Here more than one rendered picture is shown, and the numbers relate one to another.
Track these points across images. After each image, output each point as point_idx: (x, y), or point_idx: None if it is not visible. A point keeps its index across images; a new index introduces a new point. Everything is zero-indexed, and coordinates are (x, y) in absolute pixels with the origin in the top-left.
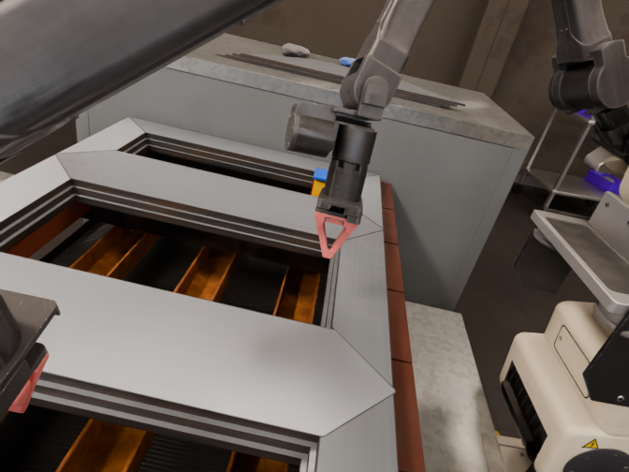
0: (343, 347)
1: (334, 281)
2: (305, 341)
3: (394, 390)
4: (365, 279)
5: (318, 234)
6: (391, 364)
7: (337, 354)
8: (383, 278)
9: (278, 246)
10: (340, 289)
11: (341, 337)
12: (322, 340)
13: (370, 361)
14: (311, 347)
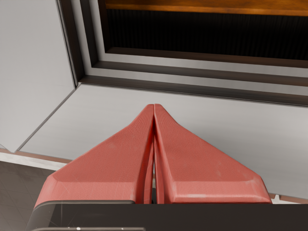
0: (43, 100)
1: (265, 89)
2: (19, 37)
3: (12, 151)
4: (261, 157)
5: (119, 130)
6: (52, 156)
7: (24, 90)
8: (272, 189)
9: None
10: (204, 104)
11: (62, 97)
12: (38, 67)
13: (41, 133)
14: (11, 48)
